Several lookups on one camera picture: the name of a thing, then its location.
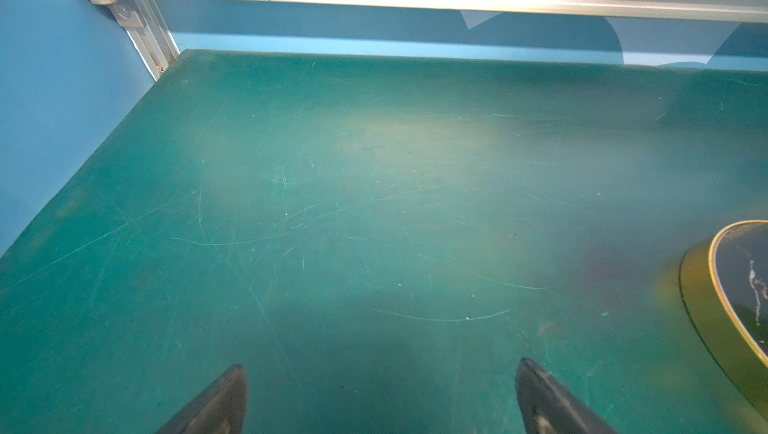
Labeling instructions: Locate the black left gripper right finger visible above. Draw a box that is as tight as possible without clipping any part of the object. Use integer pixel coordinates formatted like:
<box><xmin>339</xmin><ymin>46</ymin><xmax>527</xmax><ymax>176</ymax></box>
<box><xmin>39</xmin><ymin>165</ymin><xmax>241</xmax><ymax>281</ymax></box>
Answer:
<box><xmin>515</xmin><ymin>358</ymin><xmax>617</xmax><ymax>434</ymax></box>

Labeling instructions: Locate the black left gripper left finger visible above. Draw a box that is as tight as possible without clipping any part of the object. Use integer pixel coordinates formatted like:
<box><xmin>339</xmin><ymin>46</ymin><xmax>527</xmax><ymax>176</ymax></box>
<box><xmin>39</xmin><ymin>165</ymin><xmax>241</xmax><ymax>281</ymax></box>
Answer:
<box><xmin>156</xmin><ymin>364</ymin><xmax>248</xmax><ymax>434</ymax></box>

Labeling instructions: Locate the gold wire wine glass rack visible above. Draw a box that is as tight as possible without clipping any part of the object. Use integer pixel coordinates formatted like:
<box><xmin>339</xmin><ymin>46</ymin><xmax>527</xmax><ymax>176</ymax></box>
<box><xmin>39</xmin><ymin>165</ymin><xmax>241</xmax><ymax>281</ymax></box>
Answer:
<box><xmin>679</xmin><ymin>220</ymin><xmax>767</xmax><ymax>417</ymax></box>

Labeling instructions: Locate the aluminium left frame post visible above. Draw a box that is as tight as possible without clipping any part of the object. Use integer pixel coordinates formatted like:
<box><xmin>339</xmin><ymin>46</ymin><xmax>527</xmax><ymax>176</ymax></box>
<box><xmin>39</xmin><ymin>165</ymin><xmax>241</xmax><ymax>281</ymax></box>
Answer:
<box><xmin>89</xmin><ymin>0</ymin><xmax>180</xmax><ymax>82</ymax></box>

